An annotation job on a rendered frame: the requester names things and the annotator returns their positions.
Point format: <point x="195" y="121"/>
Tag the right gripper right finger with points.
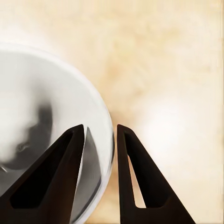
<point x="162" y="204"/>

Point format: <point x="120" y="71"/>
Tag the coffee cup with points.
<point x="41" y="96"/>

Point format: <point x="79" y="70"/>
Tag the countertop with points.
<point x="159" y="66"/>

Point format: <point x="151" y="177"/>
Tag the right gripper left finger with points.
<point x="44" y="194"/>

